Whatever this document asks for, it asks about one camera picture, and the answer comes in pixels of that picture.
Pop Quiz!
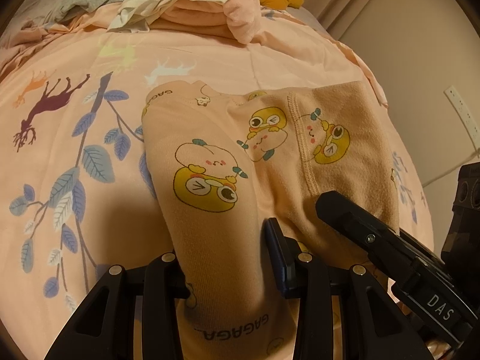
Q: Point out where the peach folded garment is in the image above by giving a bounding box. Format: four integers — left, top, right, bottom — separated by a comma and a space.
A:
149, 0, 234, 39

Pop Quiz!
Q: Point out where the pink cartoon print garment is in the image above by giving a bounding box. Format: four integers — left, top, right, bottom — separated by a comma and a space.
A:
142, 80, 400, 359

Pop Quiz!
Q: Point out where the white wall power strip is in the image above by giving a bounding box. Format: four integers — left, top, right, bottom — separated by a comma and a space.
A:
444, 85, 480, 150

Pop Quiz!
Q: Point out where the white cable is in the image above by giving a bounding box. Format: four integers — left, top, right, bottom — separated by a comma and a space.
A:
421, 149, 480, 189

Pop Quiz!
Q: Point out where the pink crumpled garment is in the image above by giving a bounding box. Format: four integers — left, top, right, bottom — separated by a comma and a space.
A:
223, 0, 261, 45

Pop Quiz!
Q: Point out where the pink patterned bed sheet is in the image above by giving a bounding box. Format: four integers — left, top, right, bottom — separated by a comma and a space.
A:
1, 0, 434, 359

